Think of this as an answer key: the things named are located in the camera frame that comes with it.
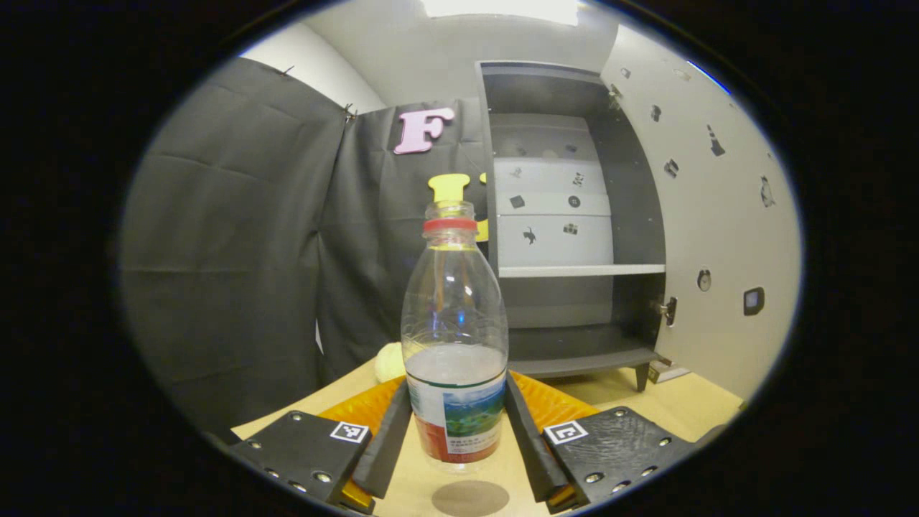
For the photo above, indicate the clear plastic bottle red cap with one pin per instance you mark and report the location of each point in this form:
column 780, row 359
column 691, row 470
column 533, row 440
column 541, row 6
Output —
column 452, row 309

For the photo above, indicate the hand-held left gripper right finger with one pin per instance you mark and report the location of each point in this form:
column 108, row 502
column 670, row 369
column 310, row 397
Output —
column 530, row 445

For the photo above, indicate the metal cabinet door hinge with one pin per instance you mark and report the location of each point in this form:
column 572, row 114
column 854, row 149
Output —
column 666, row 310
column 615, row 95

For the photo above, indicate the dark grey cabinet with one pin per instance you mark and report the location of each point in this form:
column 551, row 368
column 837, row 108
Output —
column 574, row 345

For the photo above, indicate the white cabinet shelf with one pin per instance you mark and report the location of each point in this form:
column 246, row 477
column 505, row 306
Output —
column 581, row 271

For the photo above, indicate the grey cabinet door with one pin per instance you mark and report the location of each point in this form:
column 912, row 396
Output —
column 718, row 222

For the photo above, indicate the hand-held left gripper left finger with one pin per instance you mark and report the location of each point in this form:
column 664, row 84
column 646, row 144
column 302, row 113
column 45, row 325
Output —
column 384, row 445

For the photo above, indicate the black backdrop cloth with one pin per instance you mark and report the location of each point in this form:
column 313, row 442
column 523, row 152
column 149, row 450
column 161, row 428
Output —
column 237, row 251

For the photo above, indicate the ceiling light panel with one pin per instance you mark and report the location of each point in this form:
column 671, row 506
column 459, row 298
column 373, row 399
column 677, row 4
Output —
column 502, row 10

